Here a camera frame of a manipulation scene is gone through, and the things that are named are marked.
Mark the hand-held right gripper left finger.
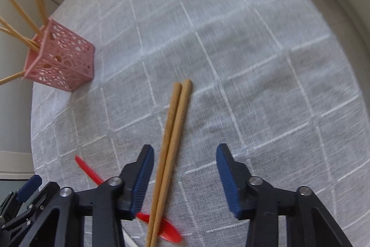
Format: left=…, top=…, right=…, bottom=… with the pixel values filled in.
left=17, top=144, right=154, bottom=247

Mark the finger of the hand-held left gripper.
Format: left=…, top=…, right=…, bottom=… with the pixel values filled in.
left=0, top=182, right=60, bottom=231
left=0, top=175, right=43, bottom=217

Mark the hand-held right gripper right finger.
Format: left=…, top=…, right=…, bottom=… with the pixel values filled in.
left=216, top=143, right=354, bottom=247

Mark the wooden chopstick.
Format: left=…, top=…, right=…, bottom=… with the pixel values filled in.
left=149, top=79, right=193, bottom=247
left=145, top=82, right=182, bottom=247

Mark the pink perforated utensil holder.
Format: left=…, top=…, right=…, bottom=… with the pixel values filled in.
left=23, top=18, right=95, bottom=92

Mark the red plastic spoon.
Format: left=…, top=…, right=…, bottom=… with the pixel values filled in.
left=75, top=156, right=182, bottom=243

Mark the grey checked tablecloth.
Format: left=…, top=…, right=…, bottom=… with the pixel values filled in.
left=30, top=0, right=370, bottom=247

